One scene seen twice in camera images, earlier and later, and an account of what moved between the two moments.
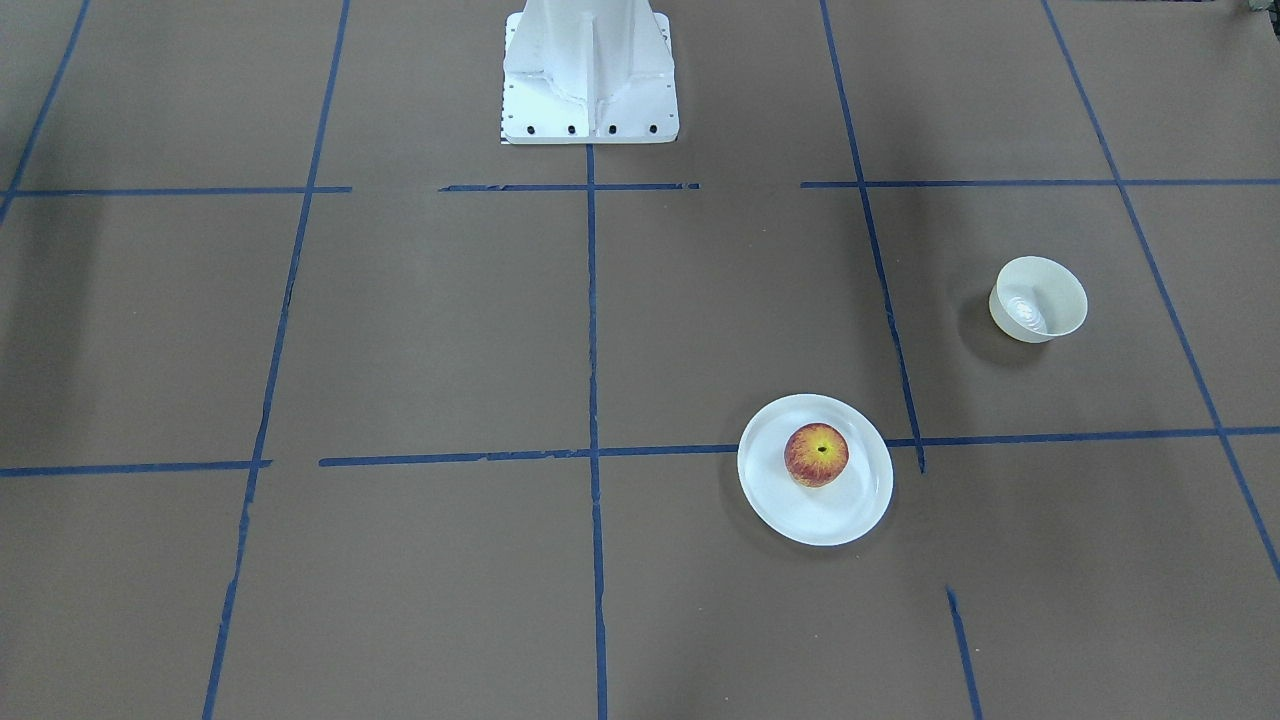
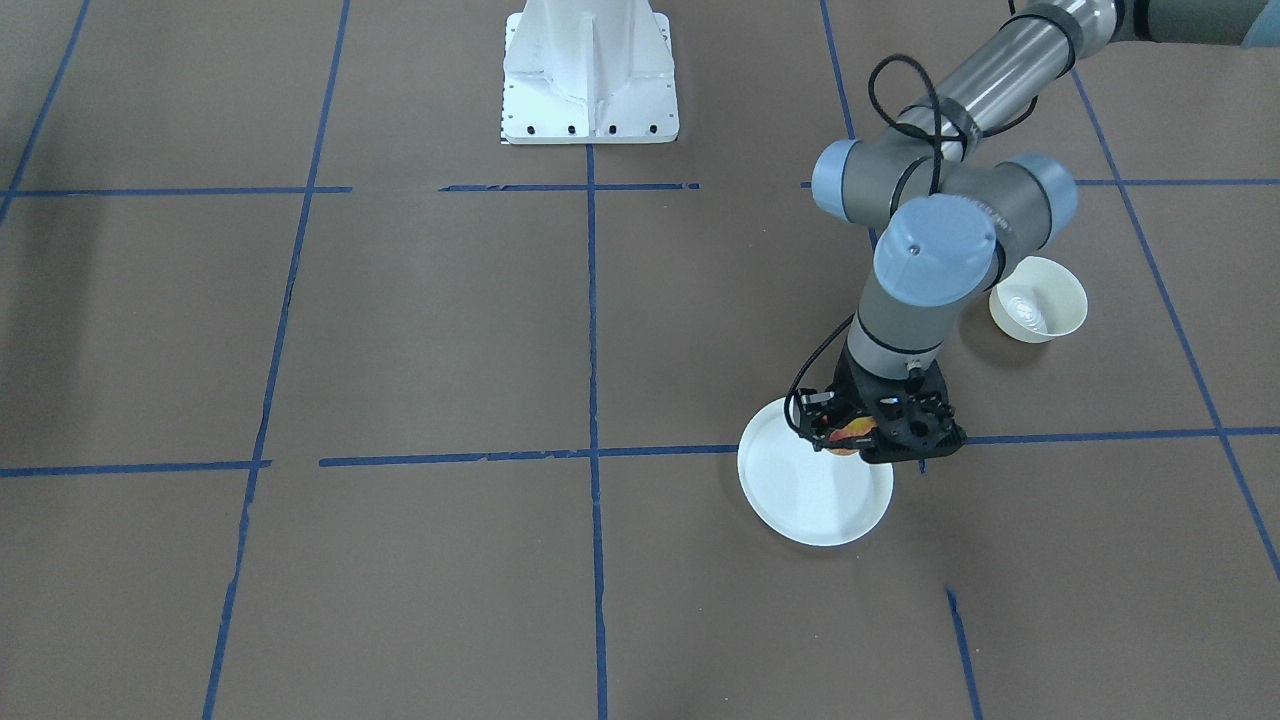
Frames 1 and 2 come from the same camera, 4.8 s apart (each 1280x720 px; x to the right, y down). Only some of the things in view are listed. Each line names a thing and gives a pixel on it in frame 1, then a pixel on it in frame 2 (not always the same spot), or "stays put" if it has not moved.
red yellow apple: (816, 454) → (857, 427)
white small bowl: (1036, 299) stays put
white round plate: (836, 514) stays put
